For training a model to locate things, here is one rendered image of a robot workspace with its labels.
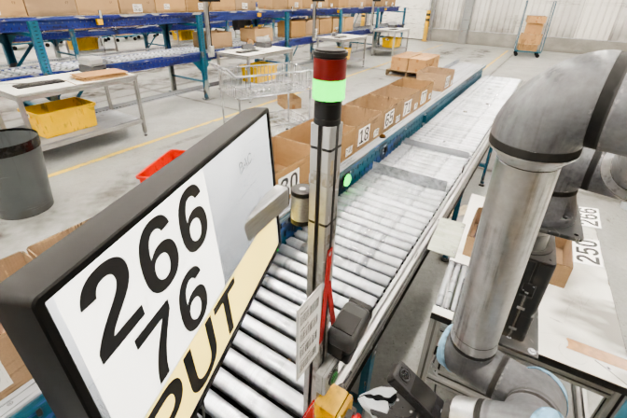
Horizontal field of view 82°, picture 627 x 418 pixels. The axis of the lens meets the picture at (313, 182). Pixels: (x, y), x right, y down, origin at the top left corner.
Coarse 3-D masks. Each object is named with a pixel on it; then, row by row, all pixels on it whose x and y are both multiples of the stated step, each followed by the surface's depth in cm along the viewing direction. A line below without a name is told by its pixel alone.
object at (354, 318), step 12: (348, 300) 87; (360, 300) 87; (348, 312) 83; (360, 312) 83; (336, 324) 80; (348, 324) 80; (360, 324) 81; (336, 336) 79; (348, 336) 78; (360, 336) 81; (348, 348) 78; (348, 360) 83
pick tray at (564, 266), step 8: (480, 208) 174; (480, 216) 175; (472, 224) 165; (472, 232) 170; (472, 240) 152; (560, 240) 160; (568, 240) 156; (464, 248) 156; (472, 248) 154; (560, 248) 162; (568, 248) 152; (560, 256) 157; (568, 256) 148; (560, 264) 138; (568, 264) 144; (560, 272) 139; (568, 272) 137; (552, 280) 141; (560, 280) 140
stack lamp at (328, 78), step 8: (320, 64) 52; (328, 64) 52; (336, 64) 52; (344, 64) 53; (320, 72) 53; (328, 72) 52; (336, 72) 52; (344, 72) 53; (320, 80) 53; (328, 80) 53; (336, 80) 53; (344, 80) 54; (320, 88) 54; (328, 88) 53; (336, 88) 53; (344, 88) 55; (320, 96) 54; (328, 96) 54; (336, 96) 54
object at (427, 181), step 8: (376, 168) 228; (384, 168) 225; (392, 168) 222; (392, 176) 224; (400, 176) 221; (408, 176) 218; (416, 176) 215; (424, 176) 213; (424, 184) 214; (432, 184) 212; (440, 184) 209
